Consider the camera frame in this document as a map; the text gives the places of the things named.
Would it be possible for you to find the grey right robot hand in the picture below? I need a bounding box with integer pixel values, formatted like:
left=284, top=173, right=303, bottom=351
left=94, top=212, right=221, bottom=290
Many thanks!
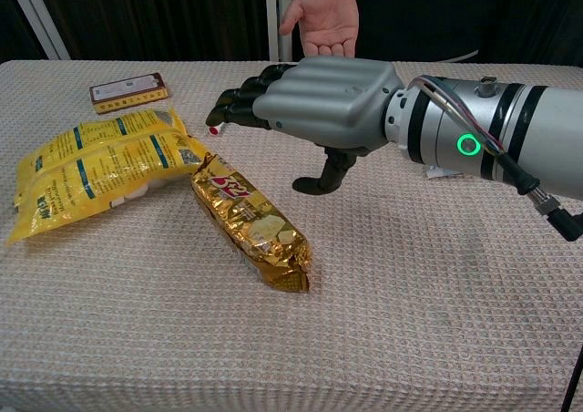
left=205, top=57, right=405, bottom=193

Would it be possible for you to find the beige waffle-weave tablecloth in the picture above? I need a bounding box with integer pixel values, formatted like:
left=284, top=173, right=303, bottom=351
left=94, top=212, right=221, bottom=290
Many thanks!
left=0, top=58, right=583, bottom=412

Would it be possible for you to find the person's open bare hand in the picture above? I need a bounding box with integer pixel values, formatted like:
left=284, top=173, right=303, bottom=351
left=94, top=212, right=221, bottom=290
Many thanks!
left=278, top=0, right=360, bottom=58

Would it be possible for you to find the white metal frame post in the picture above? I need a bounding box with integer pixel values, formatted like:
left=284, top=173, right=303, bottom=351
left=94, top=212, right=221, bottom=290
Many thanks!
left=264, top=0, right=293, bottom=63

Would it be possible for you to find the yellow printed snack bag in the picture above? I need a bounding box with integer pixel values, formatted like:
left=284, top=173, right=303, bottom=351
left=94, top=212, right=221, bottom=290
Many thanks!
left=5, top=106, right=207, bottom=247

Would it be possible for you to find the white paper scrap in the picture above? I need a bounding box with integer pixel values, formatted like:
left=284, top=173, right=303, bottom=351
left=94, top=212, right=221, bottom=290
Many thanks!
left=424, top=165, right=459, bottom=180

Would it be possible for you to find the person's dark-clothed torso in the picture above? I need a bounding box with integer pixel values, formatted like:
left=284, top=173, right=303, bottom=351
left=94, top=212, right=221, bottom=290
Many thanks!
left=309, top=0, right=583, bottom=65

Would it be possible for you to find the brown yellow flat box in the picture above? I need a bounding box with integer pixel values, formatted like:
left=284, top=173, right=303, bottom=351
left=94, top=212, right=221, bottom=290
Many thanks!
left=88, top=72, right=169, bottom=115

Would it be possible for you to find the black arm cable with plug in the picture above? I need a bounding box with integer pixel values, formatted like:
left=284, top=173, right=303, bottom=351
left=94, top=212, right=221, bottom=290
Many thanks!
left=412, top=77, right=583, bottom=242

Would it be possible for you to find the gold foil snack pack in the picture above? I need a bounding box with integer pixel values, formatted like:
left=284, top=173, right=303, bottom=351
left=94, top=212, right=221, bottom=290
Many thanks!
left=189, top=152, right=313, bottom=294

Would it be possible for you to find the thin black cable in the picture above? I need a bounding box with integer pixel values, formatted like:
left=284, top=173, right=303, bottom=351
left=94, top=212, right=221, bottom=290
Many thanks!
left=560, top=338, right=583, bottom=412

